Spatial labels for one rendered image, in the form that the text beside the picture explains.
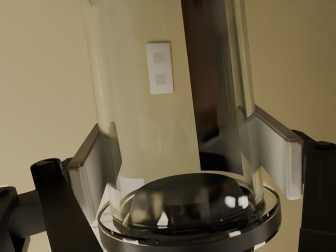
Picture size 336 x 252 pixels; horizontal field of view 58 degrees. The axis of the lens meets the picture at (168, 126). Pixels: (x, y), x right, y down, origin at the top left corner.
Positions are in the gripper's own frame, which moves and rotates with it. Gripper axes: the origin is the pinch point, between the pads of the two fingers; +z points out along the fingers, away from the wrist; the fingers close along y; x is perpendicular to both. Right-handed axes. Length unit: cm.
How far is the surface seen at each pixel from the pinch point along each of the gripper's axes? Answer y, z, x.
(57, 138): -27, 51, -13
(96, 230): -22, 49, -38
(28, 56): -30, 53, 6
